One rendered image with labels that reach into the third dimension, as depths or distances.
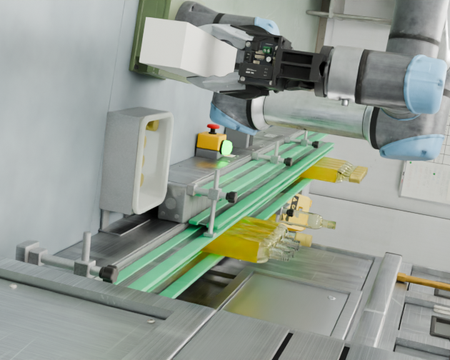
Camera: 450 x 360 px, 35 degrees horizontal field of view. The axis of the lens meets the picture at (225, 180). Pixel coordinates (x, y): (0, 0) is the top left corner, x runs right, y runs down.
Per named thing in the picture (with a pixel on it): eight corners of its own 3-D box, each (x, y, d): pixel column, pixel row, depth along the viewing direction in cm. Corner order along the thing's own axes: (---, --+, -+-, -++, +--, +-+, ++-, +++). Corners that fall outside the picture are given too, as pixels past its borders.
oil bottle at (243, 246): (188, 248, 185) (267, 266, 179) (191, 228, 184) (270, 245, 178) (196, 243, 190) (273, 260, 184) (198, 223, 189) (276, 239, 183)
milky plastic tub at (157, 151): (100, 209, 160) (135, 217, 158) (108, 111, 156) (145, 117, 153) (133, 195, 177) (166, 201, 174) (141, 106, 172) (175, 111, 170)
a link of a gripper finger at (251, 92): (216, 71, 104) (273, 61, 102) (219, 72, 106) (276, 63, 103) (219, 102, 104) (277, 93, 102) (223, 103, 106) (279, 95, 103)
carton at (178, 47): (146, 16, 96) (187, 22, 94) (203, 44, 119) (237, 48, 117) (138, 62, 96) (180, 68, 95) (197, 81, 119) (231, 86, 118)
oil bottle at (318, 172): (291, 175, 298) (358, 187, 290) (293, 162, 296) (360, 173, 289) (294, 173, 303) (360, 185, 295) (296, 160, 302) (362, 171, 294)
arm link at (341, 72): (368, 52, 101) (357, 109, 101) (336, 48, 102) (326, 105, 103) (362, 44, 94) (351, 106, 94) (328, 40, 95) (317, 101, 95)
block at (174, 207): (156, 219, 177) (181, 224, 175) (159, 182, 175) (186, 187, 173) (161, 216, 181) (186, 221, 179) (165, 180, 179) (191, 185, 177)
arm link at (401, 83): (437, 121, 99) (438, 113, 91) (358, 109, 102) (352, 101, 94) (448, 65, 99) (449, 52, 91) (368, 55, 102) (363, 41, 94)
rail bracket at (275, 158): (249, 160, 230) (289, 167, 226) (252, 137, 228) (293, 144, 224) (253, 158, 233) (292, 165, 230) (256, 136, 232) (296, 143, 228)
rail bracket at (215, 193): (181, 231, 176) (228, 242, 172) (188, 165, 172) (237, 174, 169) (185, 228, 179) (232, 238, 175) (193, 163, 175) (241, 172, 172)
